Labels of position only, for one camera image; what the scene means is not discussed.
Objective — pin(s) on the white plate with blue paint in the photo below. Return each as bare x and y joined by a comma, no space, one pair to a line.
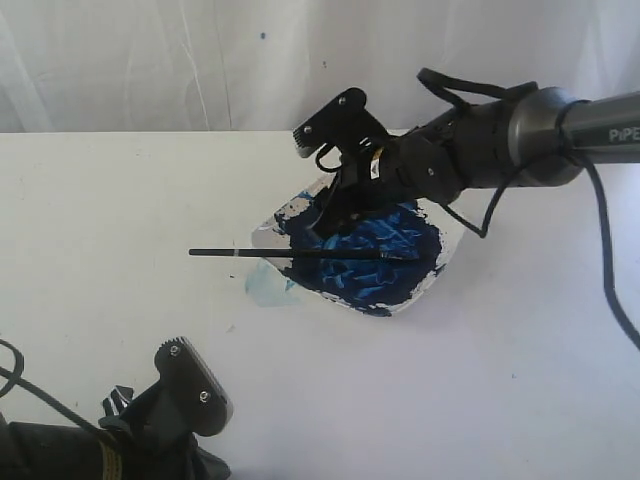
419,230

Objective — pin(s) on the white paper sheet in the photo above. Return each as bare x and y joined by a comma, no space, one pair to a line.
541,386

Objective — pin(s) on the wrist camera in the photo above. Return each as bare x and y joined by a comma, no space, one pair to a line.
343,122
192,385

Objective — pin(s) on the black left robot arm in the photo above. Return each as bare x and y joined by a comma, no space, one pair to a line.
40,451

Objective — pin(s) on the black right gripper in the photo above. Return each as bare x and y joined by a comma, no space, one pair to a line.
458,150

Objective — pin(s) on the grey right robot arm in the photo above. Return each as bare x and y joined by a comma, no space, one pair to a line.
529,137

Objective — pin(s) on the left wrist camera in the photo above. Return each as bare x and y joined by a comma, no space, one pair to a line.
192,385

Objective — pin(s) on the black paintbrush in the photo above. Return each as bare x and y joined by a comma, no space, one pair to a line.
366,254

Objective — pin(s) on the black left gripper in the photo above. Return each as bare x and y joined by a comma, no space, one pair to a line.
157,434

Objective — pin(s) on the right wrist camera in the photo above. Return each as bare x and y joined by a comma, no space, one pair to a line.
343,122

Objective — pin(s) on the white backdrop cloth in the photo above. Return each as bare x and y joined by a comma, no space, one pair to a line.
267,65

